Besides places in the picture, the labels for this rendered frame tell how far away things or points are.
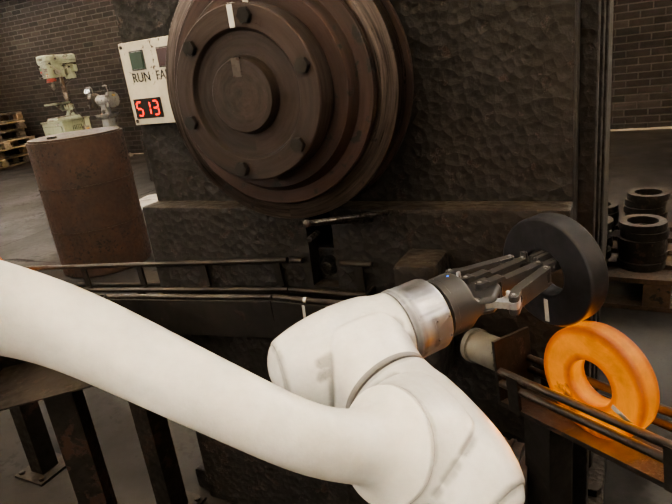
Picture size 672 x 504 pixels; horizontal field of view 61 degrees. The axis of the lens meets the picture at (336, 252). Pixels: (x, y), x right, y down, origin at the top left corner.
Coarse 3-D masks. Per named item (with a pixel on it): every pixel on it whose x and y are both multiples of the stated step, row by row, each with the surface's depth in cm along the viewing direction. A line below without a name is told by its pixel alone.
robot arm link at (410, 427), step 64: (0, 320) 38; (64, 320) 40; (128, 320) 42; (128, 384) 40; (192, 384) 41; (256, 384) 43; (384, 384) 51; (448, 384) 54; (256, 448) 42; (320, 448) 42; (384, 448) 45; (448, 448) 47
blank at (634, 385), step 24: (552, 336) 79; (576, 336) 75; (600, 336) 72; (624, 336) 72; (552, 360) 80; (576, 360) 76; (600, 360) 73; (624, 360) 70; (552, 384) 82; (576, 384) 79; (624, 384) 70; (648, 384) 69; (600, 408) 75; (624, 408) 71; (648, 408) 69; (624, 432) 72
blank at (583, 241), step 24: (552, 216) 75; (528, 240) 78; (552, 240) 74; (576, 240) 72; (576, 264) 72; (600, 264) 71; (552, 288) 80; (576, 288) 73; (600, 288) 72; (552, 312) 78; (576, 312) 75
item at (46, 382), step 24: (0, 360) 129; (0, 384) 122; (24, 384) 119; (48, 384) 117; (72, 384) 115; (0, 408) 111; (48, 408) 120; (72, 408) 121; (72, 432) 123; (72, 456) 124; (96, 456) 128; (72, 480) 126; (96, 480) 127
